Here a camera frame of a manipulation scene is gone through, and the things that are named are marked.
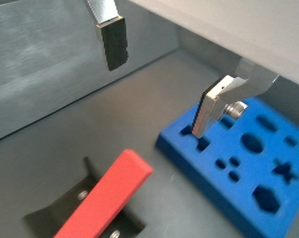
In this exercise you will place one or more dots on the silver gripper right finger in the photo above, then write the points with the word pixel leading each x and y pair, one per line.
pixel 221 98

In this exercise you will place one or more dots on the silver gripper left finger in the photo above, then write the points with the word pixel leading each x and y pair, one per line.
pixel 112 28

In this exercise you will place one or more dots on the black curved fixture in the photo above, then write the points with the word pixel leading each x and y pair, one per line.
pixel 45 221

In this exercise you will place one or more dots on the blue foam shape board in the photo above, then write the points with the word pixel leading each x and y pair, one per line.
pixel 244 166

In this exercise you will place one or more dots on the red rectangular block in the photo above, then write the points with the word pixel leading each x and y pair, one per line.
pixel 108 197

